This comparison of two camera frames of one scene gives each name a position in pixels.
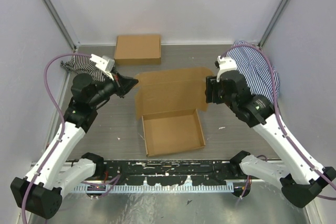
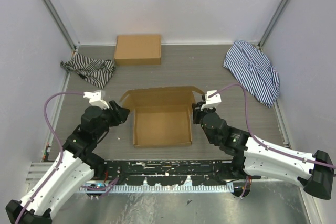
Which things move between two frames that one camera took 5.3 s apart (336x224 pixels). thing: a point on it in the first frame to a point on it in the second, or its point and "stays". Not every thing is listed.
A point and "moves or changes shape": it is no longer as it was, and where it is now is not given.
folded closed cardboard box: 142,49 stays
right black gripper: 212,84 to 196,107
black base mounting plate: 170,172 stays
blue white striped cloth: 256,70 stays
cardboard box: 167,101 moves or changes shape
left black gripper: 126,83 to 121,113
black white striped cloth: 83,64 stays
